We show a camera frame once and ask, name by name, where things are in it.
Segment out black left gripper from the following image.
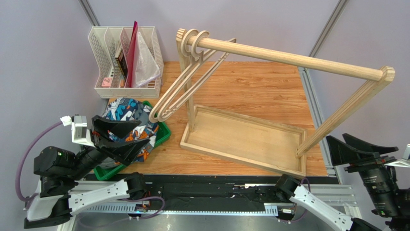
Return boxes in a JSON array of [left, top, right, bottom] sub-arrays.
[[69, 115, 152, 180]]

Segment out grey shorts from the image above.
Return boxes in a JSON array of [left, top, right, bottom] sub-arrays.
[[98, 158, 121, 169]]

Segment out patterned blue orange shorts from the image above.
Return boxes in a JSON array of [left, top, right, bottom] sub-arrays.
[[102, 97, 160, 163]]

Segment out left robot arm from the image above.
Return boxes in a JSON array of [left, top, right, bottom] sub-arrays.
[[24, 115, 150, 229]]

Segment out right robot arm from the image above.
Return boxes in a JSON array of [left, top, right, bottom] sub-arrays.
[[273, 133, 410, 231]]

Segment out red folder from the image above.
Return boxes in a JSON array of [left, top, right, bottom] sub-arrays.
[[126, 21, 138, 88]]

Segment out pink eraser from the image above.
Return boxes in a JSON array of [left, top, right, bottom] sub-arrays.
[[101, 77, 113, 88]]

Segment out wooden clothes rack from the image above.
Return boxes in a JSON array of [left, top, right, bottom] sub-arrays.
[[175, 28, 396, 180]]

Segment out clear plastic bag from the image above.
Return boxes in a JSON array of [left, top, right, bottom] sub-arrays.
[[131, 31, 160, 88]]

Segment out white file organizer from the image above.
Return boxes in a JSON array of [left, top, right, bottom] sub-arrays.
[[88, 26, 162, 99]]

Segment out dark book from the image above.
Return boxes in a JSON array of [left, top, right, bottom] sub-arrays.
[[115, 47, 128, 79]]

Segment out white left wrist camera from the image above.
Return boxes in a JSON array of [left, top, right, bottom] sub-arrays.
[[60, 115, 95, 147]]

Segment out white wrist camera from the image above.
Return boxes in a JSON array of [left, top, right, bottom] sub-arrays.
[[60, 115, 95, 147], [385, 143, 410, 168]]

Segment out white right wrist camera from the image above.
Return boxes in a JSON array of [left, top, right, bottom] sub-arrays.
[[385, 143, 410, 168]]

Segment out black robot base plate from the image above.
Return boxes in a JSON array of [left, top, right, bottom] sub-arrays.
[[68, 173, 351, 216]]

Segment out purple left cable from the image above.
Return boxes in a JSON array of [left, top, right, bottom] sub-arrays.
[[15, 121, 63, 203]]

